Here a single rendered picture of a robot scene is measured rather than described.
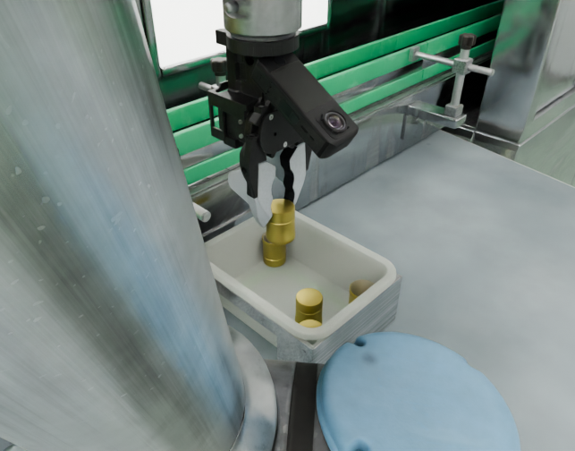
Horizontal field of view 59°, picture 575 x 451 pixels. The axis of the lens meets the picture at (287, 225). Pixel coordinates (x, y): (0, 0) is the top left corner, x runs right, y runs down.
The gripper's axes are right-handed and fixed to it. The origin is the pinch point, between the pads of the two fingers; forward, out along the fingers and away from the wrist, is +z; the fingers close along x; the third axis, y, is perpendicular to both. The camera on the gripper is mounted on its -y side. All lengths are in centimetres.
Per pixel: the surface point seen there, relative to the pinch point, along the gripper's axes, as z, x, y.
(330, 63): -2.8, -38.8, 24.8
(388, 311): 14.1, -8.0, -11.6
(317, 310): 11.9, -0.1, -6.3
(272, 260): 13.9, -4.9, 6.5
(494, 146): 20, -74, 4
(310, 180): 12.1, -23.6, 15.7
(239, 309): 11.8, 6.5, 0.9
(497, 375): 17.0, -10.9, -25.8
